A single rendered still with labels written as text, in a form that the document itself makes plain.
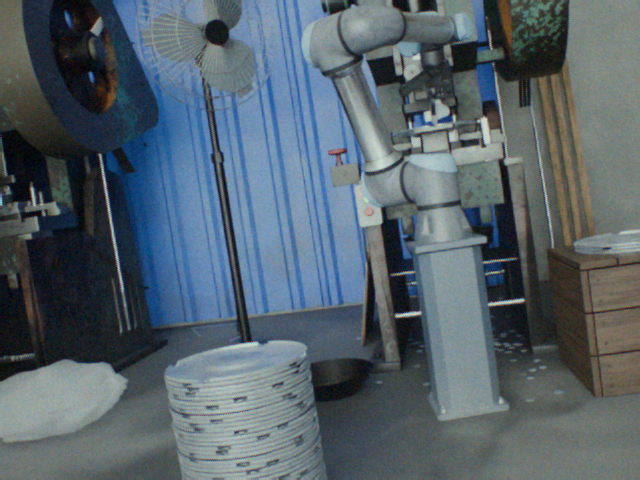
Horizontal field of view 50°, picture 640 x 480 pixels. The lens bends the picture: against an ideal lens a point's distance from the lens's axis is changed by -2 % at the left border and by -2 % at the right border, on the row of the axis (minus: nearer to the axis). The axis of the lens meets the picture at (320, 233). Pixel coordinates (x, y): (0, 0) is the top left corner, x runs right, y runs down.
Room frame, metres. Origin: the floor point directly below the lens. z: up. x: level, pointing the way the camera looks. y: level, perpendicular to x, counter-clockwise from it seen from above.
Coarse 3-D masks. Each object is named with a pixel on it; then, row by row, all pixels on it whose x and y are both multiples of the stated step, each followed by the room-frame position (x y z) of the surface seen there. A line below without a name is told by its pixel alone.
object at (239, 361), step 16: (208, 352) 1.51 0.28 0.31; (224, 352) 1.50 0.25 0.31; (240, 352) 1.45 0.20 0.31; (256, 352) 1.42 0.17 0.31; (272, 352) 1.43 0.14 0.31; (288, 352) 1.40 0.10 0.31; (304, 352) 1.36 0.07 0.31; (176, 368) 1.41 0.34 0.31; (192, 368) 1.39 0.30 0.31; (208, 368) 1.36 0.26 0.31; (224, 368) 1.33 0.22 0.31; (240, 368) 1.32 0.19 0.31; (256, 368) 1.30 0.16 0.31; (272, 368) 1.27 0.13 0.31
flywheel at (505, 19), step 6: (498, 0) 2.78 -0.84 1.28; (504, 0) 2.76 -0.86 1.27; (498, 6) 2.79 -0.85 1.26; (504, 6) 2.76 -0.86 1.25; (498, 12) 2.81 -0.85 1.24; (504, 12) 2.75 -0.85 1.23; (510, 12) 2.74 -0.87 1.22; (504, 18) 2.74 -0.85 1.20; (510, 18) 2.73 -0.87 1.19; (504, 24) 2.73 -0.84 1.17; (510, 24) 2.71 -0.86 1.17; (504, 30) 2.72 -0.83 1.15; (510, 30) 2.70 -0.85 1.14; (504, 36) 2.74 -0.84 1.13; (510, 36) 2.68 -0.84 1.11; (510, 42) 2.65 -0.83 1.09; (510, 48) 2.61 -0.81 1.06; (510, 54) 2.64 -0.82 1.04; (510, 60) 2.66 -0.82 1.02
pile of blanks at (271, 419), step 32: (192, 384) 1.26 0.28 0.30; (224, 384) 1.25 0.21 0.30; (256, 384) 1.26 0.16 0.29; (288, 384) 1.29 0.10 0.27; (192, 416) 1.27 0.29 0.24; (224, 416) 1.24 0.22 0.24; (256, 416) 1.25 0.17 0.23; (288, 416) 1.29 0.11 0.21; (192, 448) 1.28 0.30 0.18; (224, 448) 1.26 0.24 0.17; (256, 448) 1.25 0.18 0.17; (288, 448) 1.27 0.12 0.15; (320, 448) 1.38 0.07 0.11
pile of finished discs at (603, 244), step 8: (624, 232) 2.01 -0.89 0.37; (632, 232) 2.00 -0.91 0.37; (584, 240) 1.99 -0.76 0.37; (592, 240) 1.96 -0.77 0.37; (600, 240) 1.94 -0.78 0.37; (608, 240) 1.87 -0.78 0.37; (616, 240) 1.84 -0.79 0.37; (624, 240) 1.83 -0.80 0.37; (632, 240) 1.82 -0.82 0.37; (576, 248) 1.90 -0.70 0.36; (584, 248) 1.89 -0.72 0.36; (592, 248) 1.82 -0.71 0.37; (600, 248) 1.84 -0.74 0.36; (608, 248) 1.81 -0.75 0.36; (616, 248) 1.76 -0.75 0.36; (624, 248) 1.75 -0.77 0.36; (632, 248) 1.74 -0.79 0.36
